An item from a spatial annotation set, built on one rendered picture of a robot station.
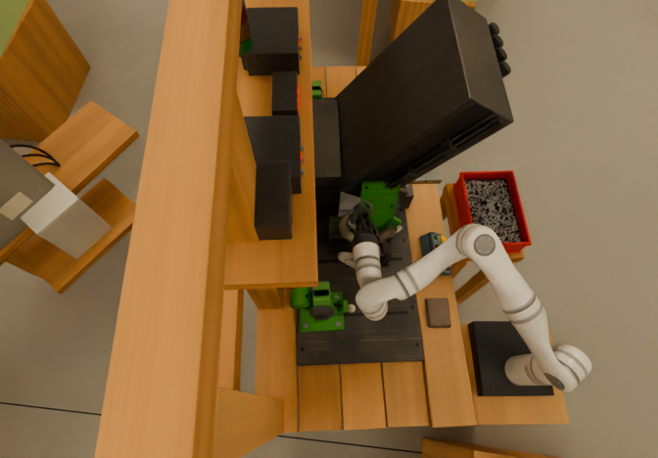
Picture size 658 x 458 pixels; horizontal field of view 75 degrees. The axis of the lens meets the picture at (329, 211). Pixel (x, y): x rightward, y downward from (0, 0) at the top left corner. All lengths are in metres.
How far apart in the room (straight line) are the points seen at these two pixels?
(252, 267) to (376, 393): 0.77
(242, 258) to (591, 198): 2.59
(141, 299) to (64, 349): 2.27
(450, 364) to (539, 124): 2.14
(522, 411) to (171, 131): 1.42
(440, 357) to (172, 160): 1.19
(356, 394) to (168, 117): 1.14
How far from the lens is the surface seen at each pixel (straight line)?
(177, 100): 0.61
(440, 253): 1.17
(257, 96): 1.12
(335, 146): 1.38
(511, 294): 1.19
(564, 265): 2.88
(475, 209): 1.77
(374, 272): 1.16
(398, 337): 1.53
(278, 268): 0.89
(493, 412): 1.64
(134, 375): 0.48
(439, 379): 1.54
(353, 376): 1.52
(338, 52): 3.39
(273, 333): 1.54
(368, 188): 1.29
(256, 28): 1.16
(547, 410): 1.71
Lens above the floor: 2.39
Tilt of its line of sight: 65 degrees down
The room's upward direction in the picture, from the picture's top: 2 degrees clockwise
